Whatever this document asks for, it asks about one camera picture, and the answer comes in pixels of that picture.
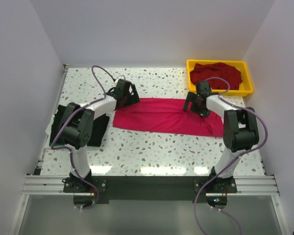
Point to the yellow plastic bin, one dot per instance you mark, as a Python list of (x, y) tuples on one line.
[(245, 88)]

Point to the folded black t shirt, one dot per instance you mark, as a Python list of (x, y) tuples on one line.
[(98, 130)]

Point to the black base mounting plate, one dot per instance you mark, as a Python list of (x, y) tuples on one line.
[(103, 189)]

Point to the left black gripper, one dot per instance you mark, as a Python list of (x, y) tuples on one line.
[(127, 93)]

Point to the white folded t shirt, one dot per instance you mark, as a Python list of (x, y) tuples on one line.
[(49, 127)]

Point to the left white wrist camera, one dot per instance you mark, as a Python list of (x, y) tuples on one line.
[(121, 77)]

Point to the pink t shirt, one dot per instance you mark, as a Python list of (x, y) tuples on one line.
[(166, 115)]

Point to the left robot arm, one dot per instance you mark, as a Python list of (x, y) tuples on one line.
[(75, 131)]

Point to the aluminium table frame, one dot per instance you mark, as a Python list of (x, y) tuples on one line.
[(44, 209)]

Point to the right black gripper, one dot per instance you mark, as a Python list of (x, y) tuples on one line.
[(194, 102)]

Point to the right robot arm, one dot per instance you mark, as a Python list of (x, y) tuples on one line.
[(240, 134)]

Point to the dark red t shirt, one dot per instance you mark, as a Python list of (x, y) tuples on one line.
[(221, 70)]

